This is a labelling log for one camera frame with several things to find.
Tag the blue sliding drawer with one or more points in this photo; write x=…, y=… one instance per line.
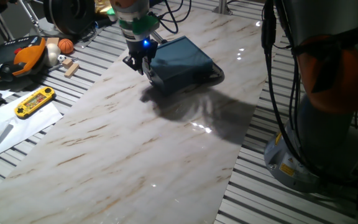
x=151, y=77

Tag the plain white paper sheet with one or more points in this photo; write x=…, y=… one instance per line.
x=36, y=124

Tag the orange mini basketball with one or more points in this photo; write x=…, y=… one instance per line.
x=65, y=46

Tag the yellow handheld game console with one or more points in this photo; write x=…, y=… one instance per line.
x=34, y=102

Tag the small wooden block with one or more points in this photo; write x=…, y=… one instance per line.
x=67, y=63

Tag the orange black teach pendant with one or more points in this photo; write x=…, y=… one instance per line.
x=14, y=59

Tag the white ball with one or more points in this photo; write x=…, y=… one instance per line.
x=52, y=54

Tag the aluminium frame post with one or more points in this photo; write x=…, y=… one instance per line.
x=222, y=7

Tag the beige cardboard block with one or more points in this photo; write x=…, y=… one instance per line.
x=52, y=41

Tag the tiny soccer ball toy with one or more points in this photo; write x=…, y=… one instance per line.
x=61, y=58

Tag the white marble pattern mat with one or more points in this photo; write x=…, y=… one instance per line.
x=120, y=149

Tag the blue drawer box housing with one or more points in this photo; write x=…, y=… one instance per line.
x=179, y=62

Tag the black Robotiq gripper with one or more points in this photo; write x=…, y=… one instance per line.
x=141, y=51

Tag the green printed wrist adapter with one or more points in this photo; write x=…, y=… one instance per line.
x=141, y=25

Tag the long wooden block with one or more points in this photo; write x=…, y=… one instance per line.
x=71, y=70

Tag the gold foil bag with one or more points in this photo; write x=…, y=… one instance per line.
x=102, y=6

